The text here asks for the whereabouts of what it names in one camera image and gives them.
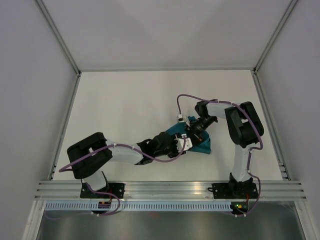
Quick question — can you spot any teal cloth napkin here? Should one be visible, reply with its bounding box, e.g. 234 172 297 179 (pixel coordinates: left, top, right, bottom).
166 116 211 155

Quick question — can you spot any aluminium frame rail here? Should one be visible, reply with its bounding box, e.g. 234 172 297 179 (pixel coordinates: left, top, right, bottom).
33 180 307 202

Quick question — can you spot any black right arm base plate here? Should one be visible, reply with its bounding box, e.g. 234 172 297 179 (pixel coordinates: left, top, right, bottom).
208 182 258 200

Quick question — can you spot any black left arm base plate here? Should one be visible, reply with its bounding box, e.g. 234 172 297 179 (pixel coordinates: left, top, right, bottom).
80 182 125 199

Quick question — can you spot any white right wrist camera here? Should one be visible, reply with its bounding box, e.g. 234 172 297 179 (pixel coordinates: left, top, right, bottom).
176 114 190 126

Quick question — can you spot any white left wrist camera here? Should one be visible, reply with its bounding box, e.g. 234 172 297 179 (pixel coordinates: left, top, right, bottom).
175 134 193 153

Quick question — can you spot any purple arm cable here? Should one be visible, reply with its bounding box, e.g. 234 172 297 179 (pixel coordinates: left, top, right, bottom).
44 136 187 221
176 93 263 218

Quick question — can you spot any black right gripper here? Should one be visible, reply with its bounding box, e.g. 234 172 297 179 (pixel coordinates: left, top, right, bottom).
184 115 216 147

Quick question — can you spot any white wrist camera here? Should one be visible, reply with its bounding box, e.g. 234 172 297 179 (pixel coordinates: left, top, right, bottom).
175 134 193 153
176 114 190 126

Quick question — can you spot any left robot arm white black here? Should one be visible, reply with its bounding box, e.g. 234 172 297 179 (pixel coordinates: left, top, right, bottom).
66 131 182 198

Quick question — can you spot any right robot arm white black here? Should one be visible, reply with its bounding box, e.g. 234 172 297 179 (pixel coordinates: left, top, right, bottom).
184 99 264 199

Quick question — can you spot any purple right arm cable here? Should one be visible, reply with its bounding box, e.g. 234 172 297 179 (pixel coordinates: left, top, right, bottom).
176 93 263 218

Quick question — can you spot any white slotted cable duct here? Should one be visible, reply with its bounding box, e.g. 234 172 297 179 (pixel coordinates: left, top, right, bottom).
44 200 232 212

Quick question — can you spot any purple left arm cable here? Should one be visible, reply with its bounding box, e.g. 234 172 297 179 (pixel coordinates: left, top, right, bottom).
44 136 187 221

